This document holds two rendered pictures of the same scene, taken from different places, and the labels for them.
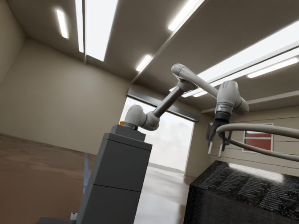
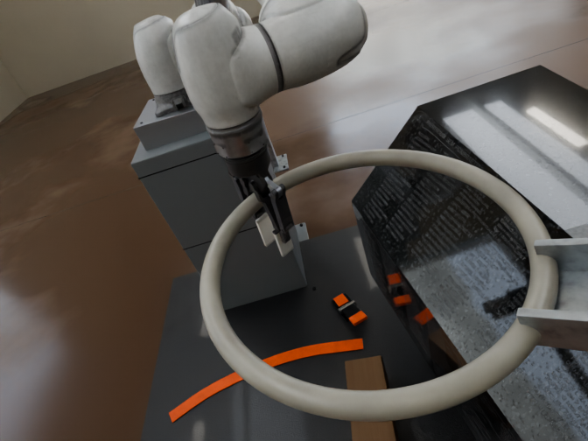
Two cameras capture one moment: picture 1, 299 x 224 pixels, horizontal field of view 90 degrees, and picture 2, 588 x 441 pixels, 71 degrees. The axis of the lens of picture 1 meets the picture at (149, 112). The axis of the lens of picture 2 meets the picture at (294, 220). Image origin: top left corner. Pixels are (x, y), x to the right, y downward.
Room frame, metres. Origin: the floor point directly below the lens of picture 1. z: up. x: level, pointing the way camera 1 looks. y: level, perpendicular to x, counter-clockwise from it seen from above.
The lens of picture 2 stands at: (0.24, -0.72, 1.32)
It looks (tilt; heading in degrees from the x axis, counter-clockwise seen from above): 37 degrees down; 26
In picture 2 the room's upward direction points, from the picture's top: 21 degrees counter-clockwise
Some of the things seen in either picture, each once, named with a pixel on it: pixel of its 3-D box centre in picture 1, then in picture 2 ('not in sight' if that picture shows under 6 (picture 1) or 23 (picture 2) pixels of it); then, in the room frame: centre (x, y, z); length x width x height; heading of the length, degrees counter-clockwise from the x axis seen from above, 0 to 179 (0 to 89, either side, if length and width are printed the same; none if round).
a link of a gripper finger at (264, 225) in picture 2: (210, 148); (266, 229); (0.81, -0.37, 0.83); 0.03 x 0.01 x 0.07; 147
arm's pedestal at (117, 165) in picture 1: (114, 181); (231, 206); (1.48, 0.15, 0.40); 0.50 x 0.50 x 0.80; 20
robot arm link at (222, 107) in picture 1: (224, 110); (238, 132); (0.79, -0.41, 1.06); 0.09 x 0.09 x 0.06
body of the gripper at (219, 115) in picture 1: (221, 122); (251, 169); (0.79, -0.40, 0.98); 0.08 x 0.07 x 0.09; 57
